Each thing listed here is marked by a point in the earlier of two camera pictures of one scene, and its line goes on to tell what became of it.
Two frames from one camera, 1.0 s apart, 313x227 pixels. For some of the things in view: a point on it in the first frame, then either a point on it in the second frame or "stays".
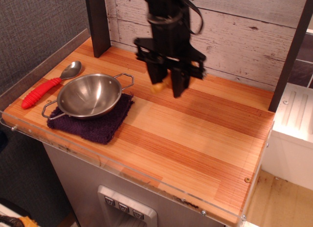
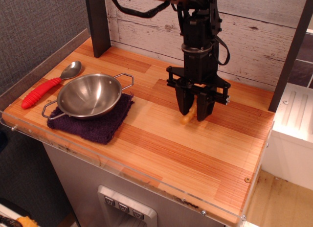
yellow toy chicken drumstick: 159,87 → 186,118
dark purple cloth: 100,129 stays
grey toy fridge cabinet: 100,197 stays
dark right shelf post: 292,52 stays
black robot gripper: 170,43 → 200,75
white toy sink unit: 289,152 stays
